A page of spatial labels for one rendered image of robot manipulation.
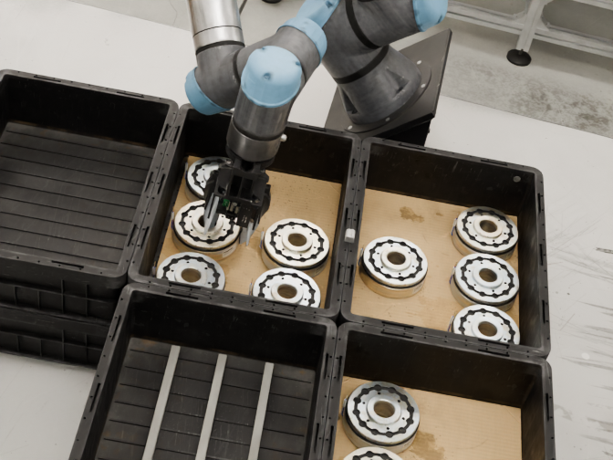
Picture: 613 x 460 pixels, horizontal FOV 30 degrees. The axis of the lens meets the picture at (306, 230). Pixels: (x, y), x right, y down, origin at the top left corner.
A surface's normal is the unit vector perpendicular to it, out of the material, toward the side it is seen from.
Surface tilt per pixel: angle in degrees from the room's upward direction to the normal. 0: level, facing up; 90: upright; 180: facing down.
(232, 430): 0
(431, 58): 43
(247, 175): 91
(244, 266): 0
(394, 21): 99
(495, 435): 0
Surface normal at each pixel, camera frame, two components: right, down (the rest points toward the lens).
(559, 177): 0.14, -0.70
